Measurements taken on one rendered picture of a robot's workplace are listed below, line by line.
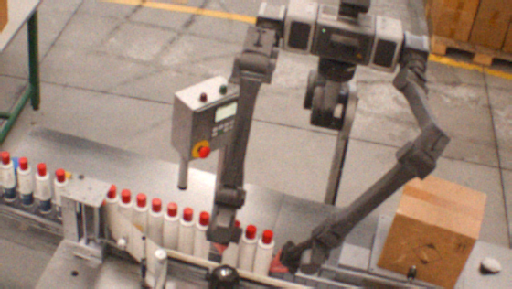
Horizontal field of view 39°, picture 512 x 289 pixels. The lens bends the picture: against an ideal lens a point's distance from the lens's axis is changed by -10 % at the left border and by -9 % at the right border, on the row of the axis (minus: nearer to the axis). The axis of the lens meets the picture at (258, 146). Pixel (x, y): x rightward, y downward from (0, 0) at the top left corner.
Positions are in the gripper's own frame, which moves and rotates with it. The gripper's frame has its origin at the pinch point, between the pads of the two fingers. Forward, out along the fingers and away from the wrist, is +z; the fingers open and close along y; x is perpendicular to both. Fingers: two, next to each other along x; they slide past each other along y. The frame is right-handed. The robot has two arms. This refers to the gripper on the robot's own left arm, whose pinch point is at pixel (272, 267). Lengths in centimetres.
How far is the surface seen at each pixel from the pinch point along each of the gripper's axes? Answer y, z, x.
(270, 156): -166, 84, 34
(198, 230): 2.1, 6.9, -25.5
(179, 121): -1, -16, -56
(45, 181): 1, 41, -69
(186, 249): 1.9, 17.3, -22.0
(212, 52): -252, 118, -15
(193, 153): 1.7, -13.2, -46.3
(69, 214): 15, 29, -59
